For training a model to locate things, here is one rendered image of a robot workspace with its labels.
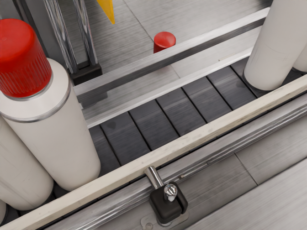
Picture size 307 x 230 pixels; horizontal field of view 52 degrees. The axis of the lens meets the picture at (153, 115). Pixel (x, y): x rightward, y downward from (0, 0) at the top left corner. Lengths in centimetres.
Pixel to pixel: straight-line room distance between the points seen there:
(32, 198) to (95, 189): 6
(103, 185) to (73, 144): 7
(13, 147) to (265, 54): 27
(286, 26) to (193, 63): 19
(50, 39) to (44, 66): 18
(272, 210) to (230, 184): 7
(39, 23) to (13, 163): 15
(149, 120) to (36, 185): 15
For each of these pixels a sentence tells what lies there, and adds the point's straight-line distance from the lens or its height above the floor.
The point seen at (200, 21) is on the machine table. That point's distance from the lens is 56.
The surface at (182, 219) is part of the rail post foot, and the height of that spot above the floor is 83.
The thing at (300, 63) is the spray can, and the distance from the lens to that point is 45.
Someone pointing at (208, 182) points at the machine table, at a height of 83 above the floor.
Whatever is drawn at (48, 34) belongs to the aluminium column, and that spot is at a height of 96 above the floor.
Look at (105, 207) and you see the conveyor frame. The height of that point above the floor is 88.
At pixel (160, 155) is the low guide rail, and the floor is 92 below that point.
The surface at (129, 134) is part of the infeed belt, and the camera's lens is 37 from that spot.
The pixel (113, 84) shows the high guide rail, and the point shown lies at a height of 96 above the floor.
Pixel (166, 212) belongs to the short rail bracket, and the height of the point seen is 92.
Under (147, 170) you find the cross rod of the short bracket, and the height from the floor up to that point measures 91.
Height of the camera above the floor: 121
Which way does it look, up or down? 60 degrees down
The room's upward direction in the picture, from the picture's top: 2 degrees clockwise
